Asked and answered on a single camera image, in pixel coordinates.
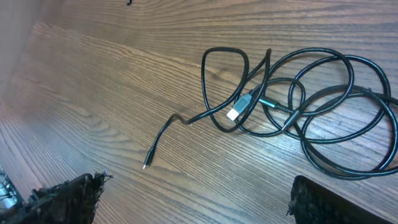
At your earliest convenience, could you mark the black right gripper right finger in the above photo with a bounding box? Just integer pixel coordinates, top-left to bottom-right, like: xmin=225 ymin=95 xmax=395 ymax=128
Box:
xmin=287 ymin=175 xmax=391 ymax=224

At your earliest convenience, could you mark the thick black USB cable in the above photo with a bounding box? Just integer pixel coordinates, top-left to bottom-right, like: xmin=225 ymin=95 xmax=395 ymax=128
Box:
xmin=226 ymin=47 xmax=398 ymax=181

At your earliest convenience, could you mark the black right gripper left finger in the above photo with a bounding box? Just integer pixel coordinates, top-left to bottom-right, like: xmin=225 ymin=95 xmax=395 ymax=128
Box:
xmin=1 ymin=172 xmax=113 ymax=224

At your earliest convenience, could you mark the black USB-C cable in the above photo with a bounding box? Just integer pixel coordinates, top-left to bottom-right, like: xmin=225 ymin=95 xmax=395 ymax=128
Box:
xmin=142 ymin=46 xmax=302 ymax=170

